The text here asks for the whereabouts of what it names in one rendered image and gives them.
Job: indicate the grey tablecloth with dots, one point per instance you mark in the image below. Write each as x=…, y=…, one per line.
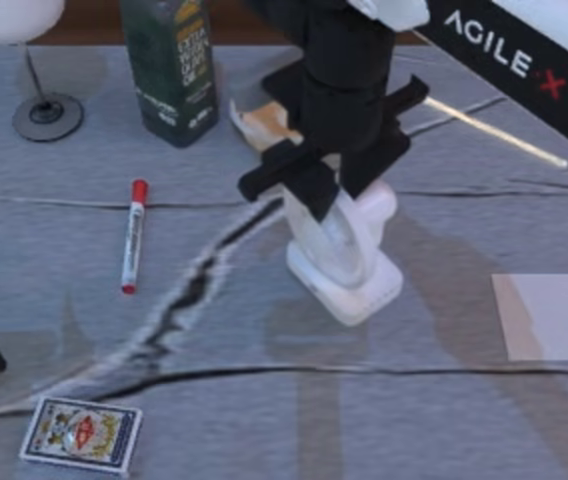
x=244, y=425

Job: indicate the red and white marker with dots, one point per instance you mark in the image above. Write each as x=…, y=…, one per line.
x=133, y=235

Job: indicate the white plastic dispenser object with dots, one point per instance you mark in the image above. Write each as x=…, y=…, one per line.
x=359, y=285

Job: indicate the pale thin stick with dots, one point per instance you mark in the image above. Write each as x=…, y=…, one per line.
x=499, y=132

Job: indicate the dark green olive oil bottle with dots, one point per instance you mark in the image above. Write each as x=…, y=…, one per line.
x=174, y=75

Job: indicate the tan and white object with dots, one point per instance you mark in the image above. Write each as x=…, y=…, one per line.
x=259, y=125

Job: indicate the playing card box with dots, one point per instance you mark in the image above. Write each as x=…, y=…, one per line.
x=81, y=435

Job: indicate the white lamp with black base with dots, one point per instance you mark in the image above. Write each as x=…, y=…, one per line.
x=46, y=116

